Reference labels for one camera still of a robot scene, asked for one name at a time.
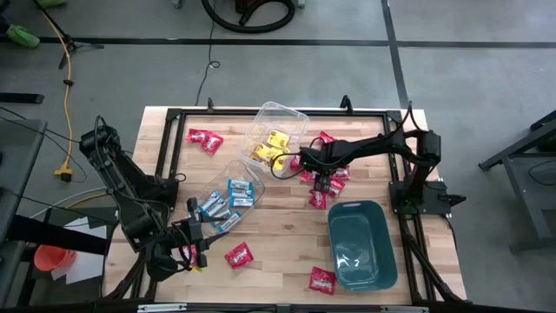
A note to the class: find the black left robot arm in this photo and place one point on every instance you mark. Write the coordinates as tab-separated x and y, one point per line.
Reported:
113	169

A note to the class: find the black diagonal beam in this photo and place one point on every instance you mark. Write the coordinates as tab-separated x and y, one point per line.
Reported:
56	236

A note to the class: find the orange bucket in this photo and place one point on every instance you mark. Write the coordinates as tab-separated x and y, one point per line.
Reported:
52	258

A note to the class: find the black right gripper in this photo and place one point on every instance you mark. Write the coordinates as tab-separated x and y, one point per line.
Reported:
334	158

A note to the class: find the white blue Hershey's bar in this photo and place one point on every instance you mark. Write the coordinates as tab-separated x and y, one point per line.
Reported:
209	201
216	208
241	193
240	184
222	214
229	222
242	202

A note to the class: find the teal plastic bin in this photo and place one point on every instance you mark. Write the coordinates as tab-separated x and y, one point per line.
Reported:
362	248

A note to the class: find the grey side table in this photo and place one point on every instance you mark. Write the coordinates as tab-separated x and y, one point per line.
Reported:
17	165

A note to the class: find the clear square plastic bin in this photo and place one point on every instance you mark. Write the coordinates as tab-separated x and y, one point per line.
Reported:
286	121

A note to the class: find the white paper sheets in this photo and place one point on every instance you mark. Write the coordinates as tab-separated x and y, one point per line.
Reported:
87	269

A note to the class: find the black tripod stand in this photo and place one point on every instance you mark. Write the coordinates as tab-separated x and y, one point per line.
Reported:
71	43

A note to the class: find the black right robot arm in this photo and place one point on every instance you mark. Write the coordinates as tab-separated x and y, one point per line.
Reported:
378	145

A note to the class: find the yellow candy packet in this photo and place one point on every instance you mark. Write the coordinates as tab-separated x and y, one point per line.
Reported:
278	139
252	155
262	152
280	161

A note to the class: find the silver metal bracket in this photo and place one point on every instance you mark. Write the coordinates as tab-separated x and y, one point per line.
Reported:
161	308
404	310

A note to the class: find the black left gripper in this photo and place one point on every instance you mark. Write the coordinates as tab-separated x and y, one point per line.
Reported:
191	232

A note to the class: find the black floor strip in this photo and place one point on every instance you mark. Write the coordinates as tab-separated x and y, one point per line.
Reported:
21	98

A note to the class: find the clear long plastic bin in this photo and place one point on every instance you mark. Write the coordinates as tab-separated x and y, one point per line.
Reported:
241	173

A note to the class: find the dark grey metal desk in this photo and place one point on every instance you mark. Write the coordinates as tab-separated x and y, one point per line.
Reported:
527	195

